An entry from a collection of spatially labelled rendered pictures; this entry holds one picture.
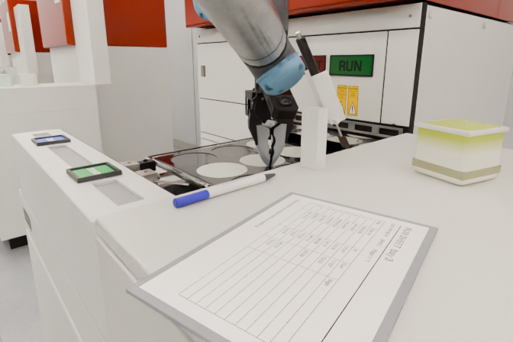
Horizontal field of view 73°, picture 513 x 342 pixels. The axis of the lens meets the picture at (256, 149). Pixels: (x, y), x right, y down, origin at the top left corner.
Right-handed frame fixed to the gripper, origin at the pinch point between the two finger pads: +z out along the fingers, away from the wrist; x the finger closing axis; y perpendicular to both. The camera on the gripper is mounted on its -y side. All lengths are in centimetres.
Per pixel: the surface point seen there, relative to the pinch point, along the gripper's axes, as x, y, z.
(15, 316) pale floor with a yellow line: 90, 92, 91
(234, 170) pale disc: 7.5, -0.1, 1.3
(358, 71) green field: -22.9, 7.2, -17.4
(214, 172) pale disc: 11.4, -0.1, 1.3
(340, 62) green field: -20.8, 11.6, -19.3
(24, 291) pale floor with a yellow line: 93, 110, 91
